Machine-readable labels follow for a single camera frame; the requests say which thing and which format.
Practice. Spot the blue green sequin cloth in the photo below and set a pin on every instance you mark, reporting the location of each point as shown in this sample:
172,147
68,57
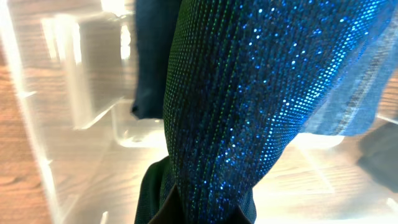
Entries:
243,78

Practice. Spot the clear plastic storage bin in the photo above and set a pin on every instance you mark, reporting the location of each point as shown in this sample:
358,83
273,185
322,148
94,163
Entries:
70,146

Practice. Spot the blue denim jeans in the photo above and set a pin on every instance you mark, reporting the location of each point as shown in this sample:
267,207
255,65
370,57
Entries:
349,110

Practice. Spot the black folded garment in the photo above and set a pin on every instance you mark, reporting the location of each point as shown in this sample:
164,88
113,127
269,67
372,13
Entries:
379,155

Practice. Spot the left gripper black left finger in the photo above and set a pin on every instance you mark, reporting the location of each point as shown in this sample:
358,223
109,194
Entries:
171,211

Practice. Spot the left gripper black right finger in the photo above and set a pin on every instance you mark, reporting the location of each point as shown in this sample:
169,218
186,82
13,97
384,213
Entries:
242,215

